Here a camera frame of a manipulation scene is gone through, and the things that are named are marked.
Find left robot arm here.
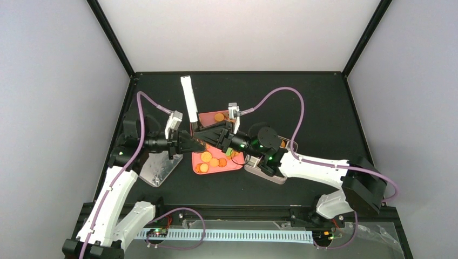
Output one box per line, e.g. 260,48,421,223
62,111,205,258

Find left base circuit board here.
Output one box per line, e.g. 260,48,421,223
146,228,169,239

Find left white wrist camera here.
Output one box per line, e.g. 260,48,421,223
164,111,183,139

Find base circuit board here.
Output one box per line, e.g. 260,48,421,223
312,231,342,240
146,228,169,239

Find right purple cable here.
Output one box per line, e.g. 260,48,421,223
238,87,399,250

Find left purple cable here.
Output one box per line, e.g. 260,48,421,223
78,91,207,259

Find purple cable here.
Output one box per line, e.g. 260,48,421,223
78,91,207,259
238,87,399,250

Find clear plastic tin lid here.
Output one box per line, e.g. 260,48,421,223
139,151,183,188

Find right base circuit board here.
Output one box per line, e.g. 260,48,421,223
312,231,342,240

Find pink cookie tray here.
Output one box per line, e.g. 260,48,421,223
191,110,245,175

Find white divided cookie tin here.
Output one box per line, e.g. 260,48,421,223
244,135,298,185

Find large round sandwich cookie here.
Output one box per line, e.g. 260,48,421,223
200,151,213,163

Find round orange cracker cookie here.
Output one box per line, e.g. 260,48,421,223
214,113,225,122

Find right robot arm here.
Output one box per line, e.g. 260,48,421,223
193,121,387,226

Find white slotted cable duct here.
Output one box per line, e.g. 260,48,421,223
134,228,314,244

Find metal serving tongs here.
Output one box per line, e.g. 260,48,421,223
180,76,200,132

